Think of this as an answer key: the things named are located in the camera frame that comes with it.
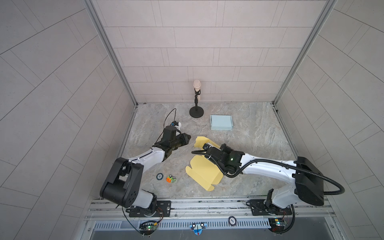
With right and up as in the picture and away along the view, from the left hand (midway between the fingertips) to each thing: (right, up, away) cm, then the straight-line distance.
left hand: (194, 135), depth 87 cm
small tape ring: (-19, -22, -7) cm, 30 cm away
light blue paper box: (+17, +7, +15) cm, 24 cm away
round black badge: (+18, -37, -19) cm, 45 cm away
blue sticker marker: (+2, -38, -22) cm, 44 cm away
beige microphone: (+2, +31, +4) cm, 31 cm away
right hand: (+15, -8, -5) cm, 18 cm away
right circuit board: (+39, -38, -20) cm, 58 cm away
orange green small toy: (-12, -22, -9) cm, 27 cm away
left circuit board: (-20, -37, -22) cm, 48 cm away
